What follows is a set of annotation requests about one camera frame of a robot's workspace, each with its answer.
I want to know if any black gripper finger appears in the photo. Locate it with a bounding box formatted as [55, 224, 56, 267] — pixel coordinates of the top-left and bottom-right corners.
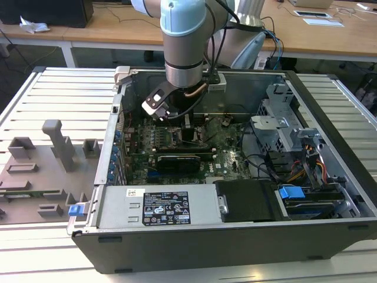
[181, 114, 195, 142]

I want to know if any metal socket cover frame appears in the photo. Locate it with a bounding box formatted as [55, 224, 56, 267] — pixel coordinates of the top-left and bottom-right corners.
[171, 127, 207, 147]

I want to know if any CPU socket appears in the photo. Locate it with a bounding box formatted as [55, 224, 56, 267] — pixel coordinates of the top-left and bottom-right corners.
[170, 126, 208, 148]

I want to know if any black expansion card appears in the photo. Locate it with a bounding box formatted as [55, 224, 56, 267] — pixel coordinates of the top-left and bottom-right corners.
[156, 154, 203, 175]

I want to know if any green motherboard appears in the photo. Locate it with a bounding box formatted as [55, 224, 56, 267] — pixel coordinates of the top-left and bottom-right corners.
[117, 115, 254, 186]

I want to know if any grey plastic case latch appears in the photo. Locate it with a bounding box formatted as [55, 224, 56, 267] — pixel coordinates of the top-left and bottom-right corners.
[113, 66, 132, 86]

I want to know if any grey metal drive cage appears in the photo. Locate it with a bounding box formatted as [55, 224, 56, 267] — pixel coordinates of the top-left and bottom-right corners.
[250, 84, 322, 154]

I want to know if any black plastic shroud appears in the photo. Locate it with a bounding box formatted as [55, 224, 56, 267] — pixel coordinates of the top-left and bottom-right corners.
[214, 180, 279, 223]

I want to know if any wooden office desk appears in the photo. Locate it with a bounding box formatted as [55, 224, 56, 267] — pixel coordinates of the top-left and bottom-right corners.
[0, 0, 377, 68]

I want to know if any grey power supply unit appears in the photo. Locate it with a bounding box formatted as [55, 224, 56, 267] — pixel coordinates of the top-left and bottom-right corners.
[98, 185, 221, 231]

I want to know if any black open PC case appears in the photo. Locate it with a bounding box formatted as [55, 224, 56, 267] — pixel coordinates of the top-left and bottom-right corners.
[67, 66, 377, 275]

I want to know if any blue disk carrier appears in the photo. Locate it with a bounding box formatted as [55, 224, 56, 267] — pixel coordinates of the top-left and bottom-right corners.
[278, 185, 342, 221]

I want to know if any grey parts rack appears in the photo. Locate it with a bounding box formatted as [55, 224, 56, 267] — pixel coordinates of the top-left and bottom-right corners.
[0, 119, 102, 226]

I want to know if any blue case latch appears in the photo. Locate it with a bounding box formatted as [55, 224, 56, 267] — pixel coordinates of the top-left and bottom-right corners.
[68, 205, 85, 218]

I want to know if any white framed dark tablet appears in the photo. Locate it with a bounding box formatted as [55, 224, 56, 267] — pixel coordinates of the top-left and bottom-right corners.
[294, 10, 329, 18]

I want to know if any white paper sheet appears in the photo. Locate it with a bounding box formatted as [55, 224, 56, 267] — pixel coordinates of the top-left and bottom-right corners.
[303, 18, 345, 28]

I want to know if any beige laptop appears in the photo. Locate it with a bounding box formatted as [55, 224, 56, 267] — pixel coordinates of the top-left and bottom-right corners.
[288, 0, 335, 9]

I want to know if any green RAM stick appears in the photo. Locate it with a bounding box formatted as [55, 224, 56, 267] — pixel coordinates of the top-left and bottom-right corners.
[4, 190, 61, 199]

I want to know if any black computer box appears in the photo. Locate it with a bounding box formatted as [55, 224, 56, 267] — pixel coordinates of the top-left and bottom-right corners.
[0, 0, 94, 29]

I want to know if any crumpled white paper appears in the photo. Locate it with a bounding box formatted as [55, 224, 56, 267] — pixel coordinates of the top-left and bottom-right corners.
[19, 15, 51, 34]

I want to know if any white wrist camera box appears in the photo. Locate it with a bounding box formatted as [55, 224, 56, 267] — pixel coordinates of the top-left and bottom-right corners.
[141, 88, 172, 122]

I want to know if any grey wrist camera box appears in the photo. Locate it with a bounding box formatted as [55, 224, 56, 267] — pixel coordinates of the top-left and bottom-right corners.
[207, 73, 227, 93]

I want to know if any black cable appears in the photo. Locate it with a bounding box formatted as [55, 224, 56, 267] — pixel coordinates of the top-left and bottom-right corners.
[238, 123, 280, 181]

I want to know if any silver metal handle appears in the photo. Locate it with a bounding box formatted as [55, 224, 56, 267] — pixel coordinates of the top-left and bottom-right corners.
[217, 194, 229, 215]

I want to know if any blue cable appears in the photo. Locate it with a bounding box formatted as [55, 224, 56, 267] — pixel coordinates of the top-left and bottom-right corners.
[264, 29, 285, 70]

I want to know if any orange yellow wire bundle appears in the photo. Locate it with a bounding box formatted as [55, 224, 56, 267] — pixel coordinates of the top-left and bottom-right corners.
[290, 141, 330, 184]

